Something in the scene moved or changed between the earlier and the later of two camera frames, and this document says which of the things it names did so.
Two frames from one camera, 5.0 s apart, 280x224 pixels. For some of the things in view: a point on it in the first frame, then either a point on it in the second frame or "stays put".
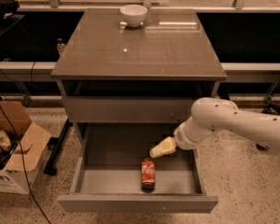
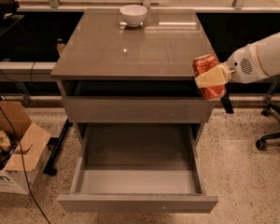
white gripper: [181, 136] → [243, 64]
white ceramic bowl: [133, 14] stays put
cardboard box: [11, 118] stays put
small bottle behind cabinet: [61, 46] stays put
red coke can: [147, 175] → [203, 64]
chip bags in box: [1, 150] stays put
